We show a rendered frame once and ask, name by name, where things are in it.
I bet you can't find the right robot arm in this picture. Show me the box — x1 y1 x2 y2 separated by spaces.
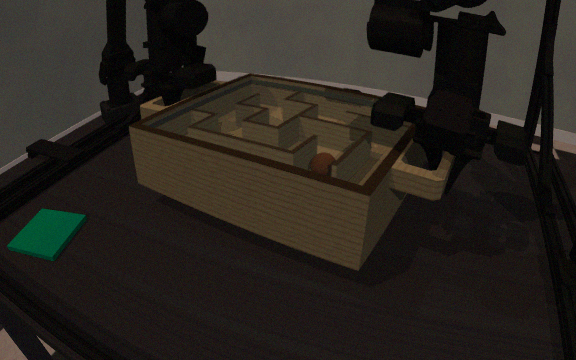
99 0 208 108

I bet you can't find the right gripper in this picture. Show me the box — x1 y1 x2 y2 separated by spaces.
124 34 216 106

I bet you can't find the wooden maze box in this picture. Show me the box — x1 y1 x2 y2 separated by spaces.
129 73 456 271

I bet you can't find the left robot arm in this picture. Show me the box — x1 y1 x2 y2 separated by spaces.
367 0 506 156

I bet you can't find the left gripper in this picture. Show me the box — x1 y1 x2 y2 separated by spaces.
371 62 528 194

